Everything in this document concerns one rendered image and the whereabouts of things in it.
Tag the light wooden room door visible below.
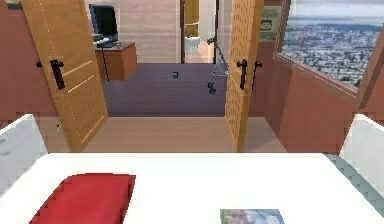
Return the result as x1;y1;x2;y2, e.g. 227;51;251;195
224;0;266;153
20;0;109;153

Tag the white toilet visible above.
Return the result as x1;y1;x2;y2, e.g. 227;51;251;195
184;35;202;55

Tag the white bed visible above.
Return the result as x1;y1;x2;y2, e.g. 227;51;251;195
0;152;384;224

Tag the brown wooden cabinet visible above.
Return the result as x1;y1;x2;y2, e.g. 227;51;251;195
94;41;139;81

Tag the framed face picture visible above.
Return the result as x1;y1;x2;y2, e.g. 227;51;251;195
258;5;283;43

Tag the grey-blue book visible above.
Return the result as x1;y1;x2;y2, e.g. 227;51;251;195
219;208;286;224

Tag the black television set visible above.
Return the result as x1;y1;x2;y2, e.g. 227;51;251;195
88;3;120;46

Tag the red pillow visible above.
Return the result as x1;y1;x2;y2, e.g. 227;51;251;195
29;173;137;224

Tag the large city view window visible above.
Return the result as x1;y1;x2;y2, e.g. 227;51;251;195
273;0;384;100

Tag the white cabinet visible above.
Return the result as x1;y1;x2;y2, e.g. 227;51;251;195
0;113;49;196
338;113;384;199

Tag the black door handle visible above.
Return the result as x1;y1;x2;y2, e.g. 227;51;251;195
236;59;249;91
251;60;263;91
49;59;66;91

